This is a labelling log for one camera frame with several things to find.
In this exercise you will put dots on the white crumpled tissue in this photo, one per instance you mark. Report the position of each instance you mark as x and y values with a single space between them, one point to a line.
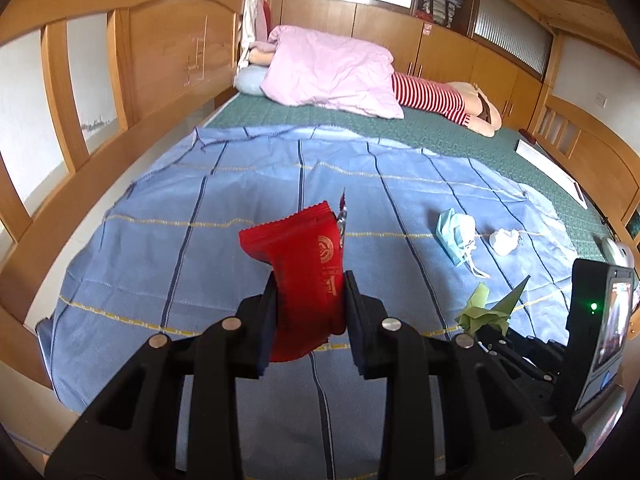
504 241

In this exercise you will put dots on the blue pillow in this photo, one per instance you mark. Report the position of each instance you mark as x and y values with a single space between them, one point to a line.
250 82

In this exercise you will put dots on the blue face mask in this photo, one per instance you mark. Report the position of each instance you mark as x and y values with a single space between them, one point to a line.
450 232

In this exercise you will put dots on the green paper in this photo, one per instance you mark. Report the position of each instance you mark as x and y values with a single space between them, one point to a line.
475 316

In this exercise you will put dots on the red pillow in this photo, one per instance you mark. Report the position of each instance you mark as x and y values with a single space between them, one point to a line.
266 20

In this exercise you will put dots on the red snack packet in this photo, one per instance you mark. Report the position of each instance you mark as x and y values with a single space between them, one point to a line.
305 270

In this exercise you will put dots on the white flat board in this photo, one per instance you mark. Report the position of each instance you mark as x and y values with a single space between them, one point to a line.
550 170

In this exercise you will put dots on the white wall socket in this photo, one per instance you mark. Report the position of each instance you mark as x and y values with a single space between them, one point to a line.
601 100

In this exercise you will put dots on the pink quilt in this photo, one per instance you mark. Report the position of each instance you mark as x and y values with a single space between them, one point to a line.
330 70

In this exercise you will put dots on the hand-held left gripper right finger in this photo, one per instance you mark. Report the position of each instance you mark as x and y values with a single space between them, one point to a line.
357 332

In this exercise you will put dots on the white hanging cloth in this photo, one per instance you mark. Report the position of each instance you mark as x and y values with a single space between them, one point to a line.
248 25

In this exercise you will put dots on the green bed mat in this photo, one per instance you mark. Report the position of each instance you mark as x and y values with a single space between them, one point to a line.
450 137

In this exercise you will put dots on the blue striped cloth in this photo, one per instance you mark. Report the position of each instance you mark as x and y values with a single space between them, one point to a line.
200 240

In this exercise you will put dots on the white round device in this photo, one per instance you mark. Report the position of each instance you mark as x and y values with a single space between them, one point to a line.
620 252

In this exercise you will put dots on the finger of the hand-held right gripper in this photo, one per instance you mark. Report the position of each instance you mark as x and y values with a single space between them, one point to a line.
515 342
530 370

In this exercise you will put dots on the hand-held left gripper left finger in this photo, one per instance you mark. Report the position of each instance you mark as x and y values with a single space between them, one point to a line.
265 332

